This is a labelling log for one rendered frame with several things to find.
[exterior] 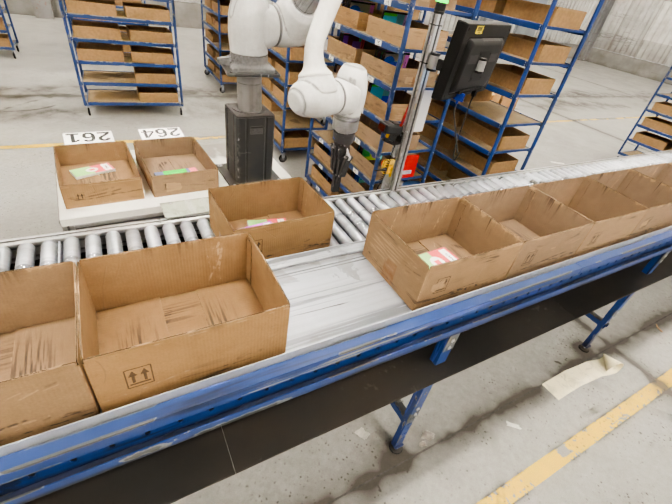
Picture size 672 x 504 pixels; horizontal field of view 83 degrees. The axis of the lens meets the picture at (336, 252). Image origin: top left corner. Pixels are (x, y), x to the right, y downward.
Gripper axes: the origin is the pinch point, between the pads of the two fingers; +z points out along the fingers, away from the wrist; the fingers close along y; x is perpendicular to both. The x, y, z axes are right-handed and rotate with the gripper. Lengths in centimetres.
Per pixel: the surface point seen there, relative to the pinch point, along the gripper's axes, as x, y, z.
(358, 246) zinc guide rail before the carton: 3.6, -26.2, 10.5
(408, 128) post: -53, 27, -9
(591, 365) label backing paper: -148, -74, 98
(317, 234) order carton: 9.8, -8.1, 16.4
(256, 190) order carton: 23.9, 20.3, 11.1
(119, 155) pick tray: 69, 85, 21
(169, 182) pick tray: 53, 47, 18
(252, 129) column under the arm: 16, 50, -2
